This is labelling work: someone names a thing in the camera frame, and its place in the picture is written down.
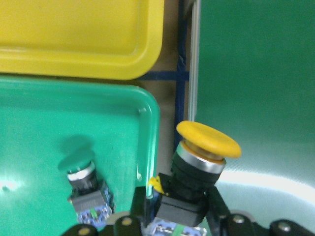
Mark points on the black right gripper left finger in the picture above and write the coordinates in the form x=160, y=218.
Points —
x=144, y=207

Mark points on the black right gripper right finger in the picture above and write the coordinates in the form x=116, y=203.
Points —
x=217, y=212

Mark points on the green push button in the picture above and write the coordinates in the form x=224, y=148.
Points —
x=90, y=195

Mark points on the yellow push button front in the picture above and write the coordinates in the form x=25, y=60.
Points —
x=197, y=163

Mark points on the green plastic tray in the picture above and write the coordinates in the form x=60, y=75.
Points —
x=44, y=121

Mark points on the green conveyor belt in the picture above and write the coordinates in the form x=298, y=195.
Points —
x=256, y=83

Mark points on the yellow plastic tray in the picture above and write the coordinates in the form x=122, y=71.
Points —
x=106, y=39

